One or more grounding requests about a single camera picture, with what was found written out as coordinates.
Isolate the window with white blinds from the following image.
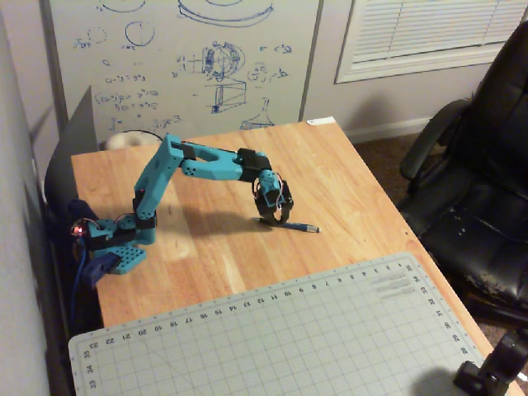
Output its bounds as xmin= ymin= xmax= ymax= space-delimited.
xmin=333 ymin=0 xmax=528 ymax=85

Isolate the whiteboard with blue drawings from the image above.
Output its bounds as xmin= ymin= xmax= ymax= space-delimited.
xmin=40 ymin=0 xmax=325 ymax=144

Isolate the black leather office chair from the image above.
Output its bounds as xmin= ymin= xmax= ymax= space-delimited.
xmin=398 ymin=18 xmax=528 ymax=327

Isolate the blue cable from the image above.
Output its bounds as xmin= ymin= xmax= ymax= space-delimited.
xmin=70 ymin=247 xmax=90 ymax=331

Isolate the blue and black pen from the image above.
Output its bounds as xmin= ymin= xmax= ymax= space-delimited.
xmin=259 ymin=218 xmax=322 ymax=233

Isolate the dark blue table clamp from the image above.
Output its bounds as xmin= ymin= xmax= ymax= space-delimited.
xmin=80 ymin=253 xmax=120 ymax=288
xmin=67 ymin=197 xmax=98 ymax=228

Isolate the white round roll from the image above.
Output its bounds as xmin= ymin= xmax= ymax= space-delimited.
xmin=105 ymin=130 xmax=164 ymax=150

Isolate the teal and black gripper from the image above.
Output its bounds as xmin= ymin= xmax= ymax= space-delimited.
xmin=252 ymin=171 xmax=295 ymax=226

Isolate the grey gridded cutting mat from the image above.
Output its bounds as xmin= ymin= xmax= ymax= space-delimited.
xmin=68 ymin=251 xmax=486 ymax=396

